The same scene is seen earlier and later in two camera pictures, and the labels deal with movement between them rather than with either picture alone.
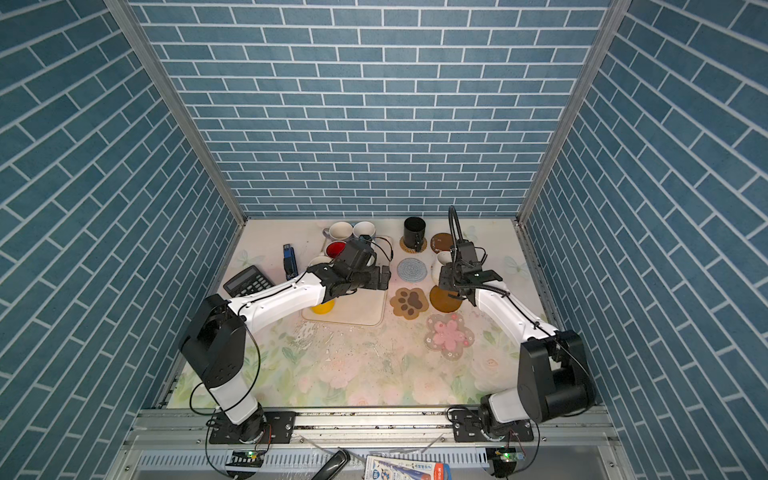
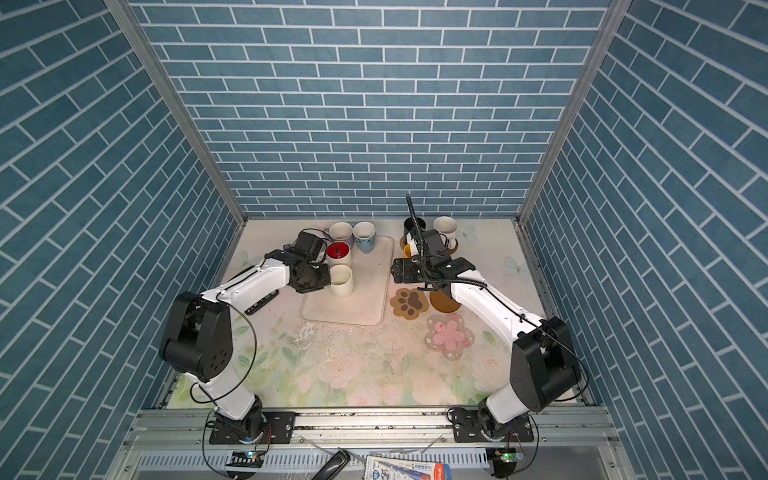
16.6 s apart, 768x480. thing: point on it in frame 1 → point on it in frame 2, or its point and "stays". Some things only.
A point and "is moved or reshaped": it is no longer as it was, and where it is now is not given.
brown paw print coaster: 408,303 stays
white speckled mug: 442,258 is moved or reshaped
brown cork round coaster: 442,301 stays
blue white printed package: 386,468 stays
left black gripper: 374,281 → 325,278
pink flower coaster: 448,334 stays
